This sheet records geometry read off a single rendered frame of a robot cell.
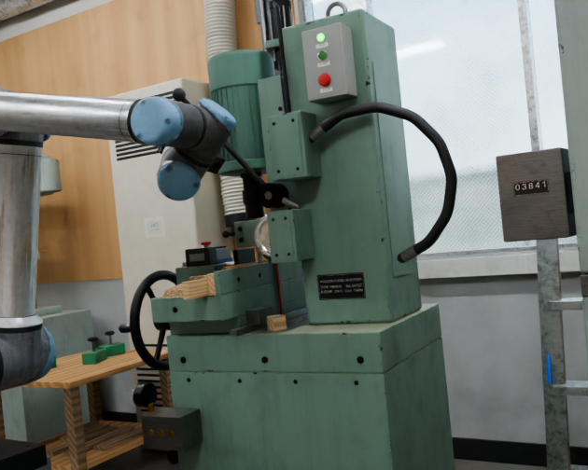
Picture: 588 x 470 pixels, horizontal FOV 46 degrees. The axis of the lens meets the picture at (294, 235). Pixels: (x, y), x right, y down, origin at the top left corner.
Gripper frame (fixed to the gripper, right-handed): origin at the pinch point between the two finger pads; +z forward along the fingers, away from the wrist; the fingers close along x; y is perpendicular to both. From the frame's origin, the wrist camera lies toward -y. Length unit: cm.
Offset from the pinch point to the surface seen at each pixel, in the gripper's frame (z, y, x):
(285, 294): -13.6, -40.8, 22.7
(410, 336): -41, -62, 5
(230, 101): 1.7, -4.0, -12.1
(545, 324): -7, -117, -3
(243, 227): -7.7, -22.5, 13.4
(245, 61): 4.8, -2.8, -22.5
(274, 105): -4.4, -13.3, -18.2
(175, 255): 125, -37, 95
